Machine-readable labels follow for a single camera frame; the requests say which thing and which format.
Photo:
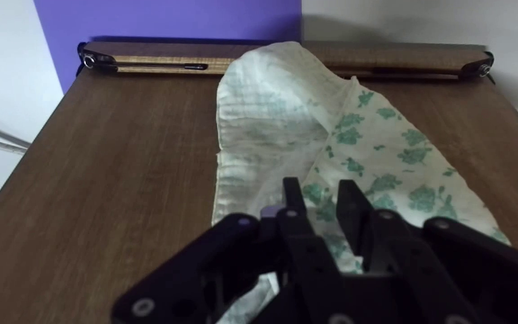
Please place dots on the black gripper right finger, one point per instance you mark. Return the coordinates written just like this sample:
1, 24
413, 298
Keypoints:
421, 271

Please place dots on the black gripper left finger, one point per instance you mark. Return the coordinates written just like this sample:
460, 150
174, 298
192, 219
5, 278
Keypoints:
295, 253

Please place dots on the white green floral towel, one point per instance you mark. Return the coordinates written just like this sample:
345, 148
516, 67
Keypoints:
282, 120

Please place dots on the purple paper sheet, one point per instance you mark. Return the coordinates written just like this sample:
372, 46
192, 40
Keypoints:
151, 21

